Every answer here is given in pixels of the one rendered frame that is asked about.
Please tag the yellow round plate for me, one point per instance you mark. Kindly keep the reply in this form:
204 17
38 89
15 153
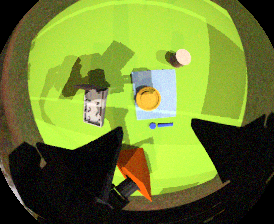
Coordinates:
148 99

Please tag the light blue square mat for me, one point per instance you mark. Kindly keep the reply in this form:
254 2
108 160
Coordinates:
165 81

